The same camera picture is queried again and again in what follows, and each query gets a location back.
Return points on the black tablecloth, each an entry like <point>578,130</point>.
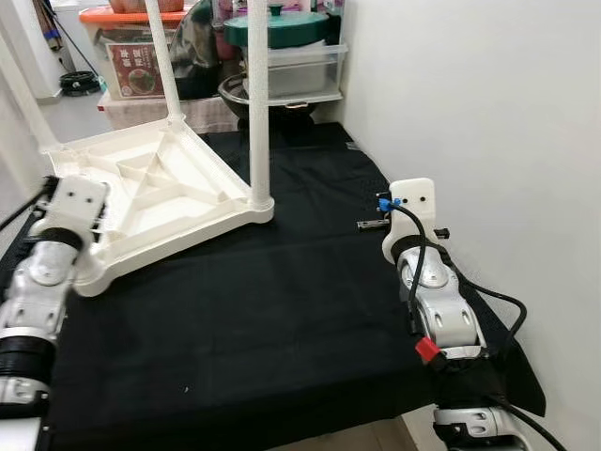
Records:
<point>282,310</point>

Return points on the black robot vacuum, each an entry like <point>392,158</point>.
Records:
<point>80,83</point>

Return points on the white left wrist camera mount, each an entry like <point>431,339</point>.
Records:
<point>80,197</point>

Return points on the red printed food carton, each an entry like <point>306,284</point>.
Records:
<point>136,70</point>

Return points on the white plastic table top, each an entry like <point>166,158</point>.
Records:
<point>160,202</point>

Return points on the green pot lid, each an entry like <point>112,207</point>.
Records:
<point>282,28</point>

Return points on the thin mop pole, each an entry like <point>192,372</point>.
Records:
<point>56,38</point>

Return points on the clear plastic container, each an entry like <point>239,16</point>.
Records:
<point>305,70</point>

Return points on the black metal wok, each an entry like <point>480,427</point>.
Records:
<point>282,111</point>

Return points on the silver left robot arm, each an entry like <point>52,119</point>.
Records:
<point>42,282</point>

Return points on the beige woven bench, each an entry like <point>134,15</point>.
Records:
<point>141,113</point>

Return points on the black plastic bag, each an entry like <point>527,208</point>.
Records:
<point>197,56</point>

